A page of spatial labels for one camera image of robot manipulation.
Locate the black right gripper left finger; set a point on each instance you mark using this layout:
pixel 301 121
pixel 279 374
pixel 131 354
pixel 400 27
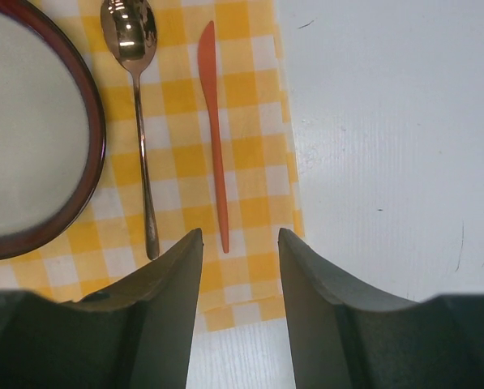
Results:
pixel 134 333

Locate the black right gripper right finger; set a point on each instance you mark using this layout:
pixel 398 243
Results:
pixel 345 333

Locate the yellow white checkered cloth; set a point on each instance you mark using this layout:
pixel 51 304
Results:
pixel 107 241

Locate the red rimmed cream plate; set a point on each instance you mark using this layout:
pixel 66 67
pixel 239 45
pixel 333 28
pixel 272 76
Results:
pixel 52 130

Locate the orange chopsticks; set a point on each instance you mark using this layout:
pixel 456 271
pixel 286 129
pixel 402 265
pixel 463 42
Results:
pixel 206 58

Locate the copper spoon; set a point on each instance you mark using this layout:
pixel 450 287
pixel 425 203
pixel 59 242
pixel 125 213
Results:
pixel 129 29

